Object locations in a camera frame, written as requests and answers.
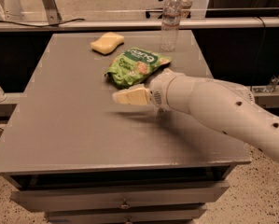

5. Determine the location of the metal bracket at right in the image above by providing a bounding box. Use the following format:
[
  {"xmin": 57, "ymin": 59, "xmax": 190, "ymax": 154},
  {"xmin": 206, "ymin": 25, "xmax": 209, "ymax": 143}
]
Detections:
[{"xmin": 253, "ymin": 75, "xmax": 279, "ymax": 93}]

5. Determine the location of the grey drawer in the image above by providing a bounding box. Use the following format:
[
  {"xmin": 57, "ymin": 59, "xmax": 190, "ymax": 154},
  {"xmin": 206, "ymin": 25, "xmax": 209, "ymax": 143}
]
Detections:
[
  {"xmin": 46, "ymin": 204, "xmax": 206, "ymax": 224},
  {"xmin": 10, "ymin": 181, "xmax": 230, "ymax": 212}
]

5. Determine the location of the grey cabinet with drawers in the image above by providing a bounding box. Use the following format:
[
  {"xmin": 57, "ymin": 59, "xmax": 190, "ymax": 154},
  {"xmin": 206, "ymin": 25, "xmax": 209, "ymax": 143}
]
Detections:
[{"xmin": 0, "ymin": 30, "xmax": 252, "ymax": 224}]

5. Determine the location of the black cable on rail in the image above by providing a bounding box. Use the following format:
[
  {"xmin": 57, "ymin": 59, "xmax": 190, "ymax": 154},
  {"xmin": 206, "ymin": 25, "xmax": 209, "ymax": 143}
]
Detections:
[{"xmin": 0, "ymin": 18, "xmax": 87, "ymax": 28}]

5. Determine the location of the metal frame strut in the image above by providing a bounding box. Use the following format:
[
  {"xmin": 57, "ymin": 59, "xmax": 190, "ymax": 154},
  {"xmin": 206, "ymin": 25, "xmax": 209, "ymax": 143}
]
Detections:
[{"xmin": 42, "ymin": 0, "xmax": 62, "ymax": 25}]

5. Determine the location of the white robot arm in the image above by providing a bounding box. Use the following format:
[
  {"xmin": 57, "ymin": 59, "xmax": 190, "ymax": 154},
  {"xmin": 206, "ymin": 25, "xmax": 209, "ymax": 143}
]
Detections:
[{"xmin": 113, "ymin": 69, "xmax": 279, "ymax": 163}]

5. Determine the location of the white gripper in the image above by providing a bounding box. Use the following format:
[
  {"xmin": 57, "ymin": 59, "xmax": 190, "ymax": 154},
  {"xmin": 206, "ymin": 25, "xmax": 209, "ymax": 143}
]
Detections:
[{"xmin": 112, "ymin": 68, "xmax": 186, "ymax": 112}]

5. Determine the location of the upper grey drawer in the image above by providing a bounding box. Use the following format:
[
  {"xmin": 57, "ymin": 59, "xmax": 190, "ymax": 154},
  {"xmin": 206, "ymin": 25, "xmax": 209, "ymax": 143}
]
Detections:
[{"xmin": 10, "ymin": 181, "xmax": 230, "ymax": 212}]

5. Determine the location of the clear plastic water bottle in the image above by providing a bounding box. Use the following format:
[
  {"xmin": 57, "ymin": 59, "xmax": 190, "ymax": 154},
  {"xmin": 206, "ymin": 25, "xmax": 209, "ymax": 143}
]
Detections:
[{"xmin": 160, "ymin": 0, "xmax": 181, "ymax": 51}]

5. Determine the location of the green rice chip bag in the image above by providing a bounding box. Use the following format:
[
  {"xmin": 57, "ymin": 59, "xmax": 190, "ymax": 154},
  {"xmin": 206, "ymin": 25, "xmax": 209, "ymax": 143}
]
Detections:
[{"xmin": 105, "ymin": 47, "xmax": 172, "ymax": 89}]

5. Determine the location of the lower grey drawer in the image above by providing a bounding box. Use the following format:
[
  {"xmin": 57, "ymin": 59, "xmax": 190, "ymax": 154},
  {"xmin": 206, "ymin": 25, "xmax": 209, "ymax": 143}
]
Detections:
[{"xmin": 46, "ymin": 204, "xmax": 206, "ymax": 224}]

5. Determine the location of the yellow sponge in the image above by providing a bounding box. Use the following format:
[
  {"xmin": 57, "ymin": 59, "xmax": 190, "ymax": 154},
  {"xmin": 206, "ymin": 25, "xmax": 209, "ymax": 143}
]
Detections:
[{"xmin": 91, "ymin": 32, "xmax": 124, "ymax": 55}]

